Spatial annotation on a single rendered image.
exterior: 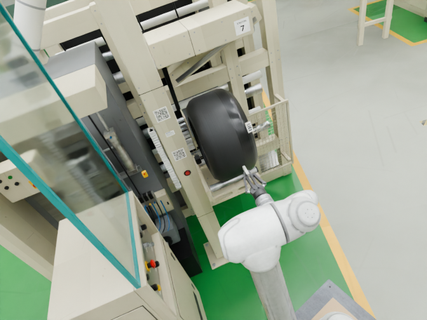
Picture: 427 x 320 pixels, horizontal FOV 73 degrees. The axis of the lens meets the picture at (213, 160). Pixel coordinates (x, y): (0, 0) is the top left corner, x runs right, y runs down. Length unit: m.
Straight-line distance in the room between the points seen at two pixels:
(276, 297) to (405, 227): 1.91
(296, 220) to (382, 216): 2.02
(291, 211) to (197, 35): 1.19
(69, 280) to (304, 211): 1.00
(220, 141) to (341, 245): 1.48
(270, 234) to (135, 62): 0.98
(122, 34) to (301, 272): 2.05
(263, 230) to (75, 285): 0.84
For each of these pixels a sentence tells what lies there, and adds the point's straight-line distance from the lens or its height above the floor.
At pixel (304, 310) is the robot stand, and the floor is 0.65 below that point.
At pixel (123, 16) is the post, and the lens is 1.40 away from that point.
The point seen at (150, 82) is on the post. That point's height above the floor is 1.69.
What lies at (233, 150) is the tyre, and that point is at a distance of 1.59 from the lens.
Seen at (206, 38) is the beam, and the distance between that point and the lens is 1.77.
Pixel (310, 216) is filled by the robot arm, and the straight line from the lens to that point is 0.87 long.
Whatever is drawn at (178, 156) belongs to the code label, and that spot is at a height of 1.21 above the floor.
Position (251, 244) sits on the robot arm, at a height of 1.52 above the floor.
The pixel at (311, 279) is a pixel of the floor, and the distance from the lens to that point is 2.50.
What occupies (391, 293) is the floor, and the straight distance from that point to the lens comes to 2.53.
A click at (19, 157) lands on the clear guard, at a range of 0.79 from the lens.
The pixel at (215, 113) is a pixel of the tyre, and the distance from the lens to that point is 1.60.
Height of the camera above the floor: 2.27
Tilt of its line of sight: 41 degrees down
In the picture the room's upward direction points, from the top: 19 degrees counter-clockwise
